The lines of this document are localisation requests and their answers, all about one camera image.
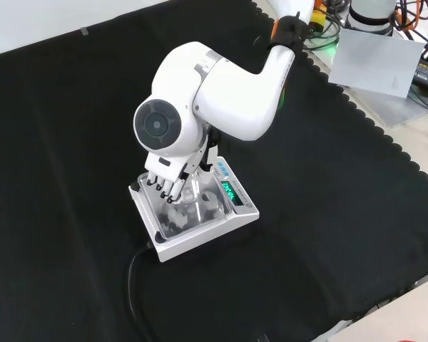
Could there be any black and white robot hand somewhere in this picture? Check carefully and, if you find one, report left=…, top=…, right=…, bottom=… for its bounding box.
left=143, top=125, right=222, bottom=205

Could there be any clear glass beaker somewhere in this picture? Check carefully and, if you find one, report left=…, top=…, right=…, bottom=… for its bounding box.
left=170, top=167, right=210, bottom=215

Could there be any white electronic balance, steel pan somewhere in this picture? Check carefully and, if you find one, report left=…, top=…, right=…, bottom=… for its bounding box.
left=128, top=155, right=260, bottom=264

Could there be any black cloth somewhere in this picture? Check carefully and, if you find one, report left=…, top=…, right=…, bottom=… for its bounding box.
left=0, top=0, right=428, bottom=342

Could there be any yellow stop button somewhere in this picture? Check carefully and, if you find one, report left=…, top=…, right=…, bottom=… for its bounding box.
left=308, top=6, right=330, bottom=29

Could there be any pale grey board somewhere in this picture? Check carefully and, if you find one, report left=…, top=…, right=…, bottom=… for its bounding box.
left=327, top=28, right=427, bottom=99

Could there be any white cylinder with black band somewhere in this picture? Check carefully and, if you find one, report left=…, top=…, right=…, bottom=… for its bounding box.
left=343, top=0, right=397, bottom=37

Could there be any black balance power cable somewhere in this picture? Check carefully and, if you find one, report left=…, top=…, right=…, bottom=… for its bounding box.
left=127, top=240, right=157, bottom=342

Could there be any green cable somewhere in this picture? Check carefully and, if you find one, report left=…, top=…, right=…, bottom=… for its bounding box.
left=304, top=14, right=344, bottom=51

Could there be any orange cable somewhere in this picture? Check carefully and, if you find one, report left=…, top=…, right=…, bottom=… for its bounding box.
left=391, top=0, right=428, bottom=35

